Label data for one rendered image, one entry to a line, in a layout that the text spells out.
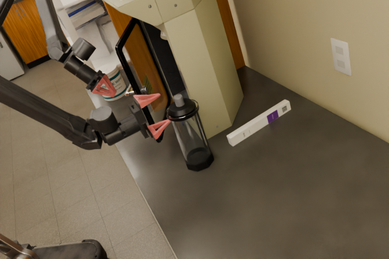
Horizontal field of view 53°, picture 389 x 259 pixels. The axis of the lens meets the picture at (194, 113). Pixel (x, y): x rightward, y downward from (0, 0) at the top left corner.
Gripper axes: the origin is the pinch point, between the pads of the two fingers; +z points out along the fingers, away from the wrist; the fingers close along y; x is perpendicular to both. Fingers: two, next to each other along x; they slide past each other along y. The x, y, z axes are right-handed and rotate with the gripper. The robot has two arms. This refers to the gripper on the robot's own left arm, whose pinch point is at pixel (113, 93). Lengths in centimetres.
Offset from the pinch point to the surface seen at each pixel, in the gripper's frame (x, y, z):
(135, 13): -29.5, -23.6, -9.7
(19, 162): 158, 212, -21
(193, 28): -36.7, -16.8, 7.1
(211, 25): -41.5, -7.5, 12.6
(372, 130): -47, -31, 71
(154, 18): -31.6, -21.5, -4.5
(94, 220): 106, 102, 46
